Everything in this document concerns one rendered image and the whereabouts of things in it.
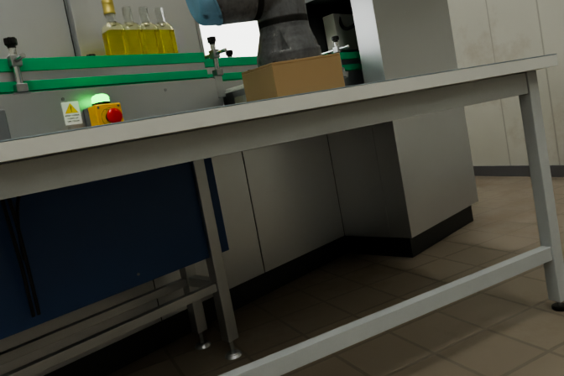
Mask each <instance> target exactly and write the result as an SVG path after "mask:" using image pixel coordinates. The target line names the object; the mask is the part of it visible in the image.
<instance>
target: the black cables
mask: <svg viewBox="0 0 564 376"><path fill-rule="evenodd" d="M20 197H21V196H17V200H16V211H15V210H14V207H13V203H12V200H11V198H8V199H7V200H8V204H9V207H10V210H11V213H12V216H13V221H14V224H15V227H16V230H17V234H18V241H19V247H20V251H21V255H22V258H21V255H20V252H19V249H18V244H17V241H16V237H15V235H14V232H13V227H12V223H11V221H10V217H9V215H8V209H7V207H6V203H5V200H0V201H1V204H2V207H3V212H4V215H5V218H6V221H7V224H8V230H9V232H10V235H11V239H12V241H13V246H14V249H15V253H16V255H17V259H18V264H19V268H20V270H21V274H22V277H23V283H24V287H25V290H26V295H27V298H28V302H29V309H30V312H31V316H32V317H35V312H34V306H33V302H32V298H31V294H30V291H29V284H28V281H27V277H26V273H25V270H24V265H23V261H22V260H24V262H25V266H26V269H27V273H28V277H29V283H30V287H31V290H32V295H33V298H34V304H35V309H36V312H37V316H38V315H40V314H41V313H40V309H39V302H38V299H37V295H36V291H35V288H34V281H33V277H32V274H31V270H30V267H29V260H28V256H27V253H26V249H25V246H24V241H23V237H22V233H21V229H20V221H19V202H20Z"/></svg>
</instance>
